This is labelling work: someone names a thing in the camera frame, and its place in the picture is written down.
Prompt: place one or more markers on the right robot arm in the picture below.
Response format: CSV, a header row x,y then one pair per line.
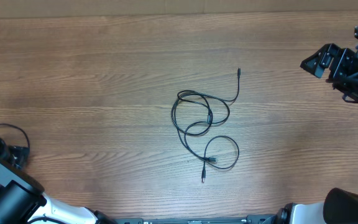
x,y
339,206

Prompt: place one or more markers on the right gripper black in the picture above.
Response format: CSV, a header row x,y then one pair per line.
x,y
343,58

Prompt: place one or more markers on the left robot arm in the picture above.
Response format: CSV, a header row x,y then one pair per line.
x,y
23,199

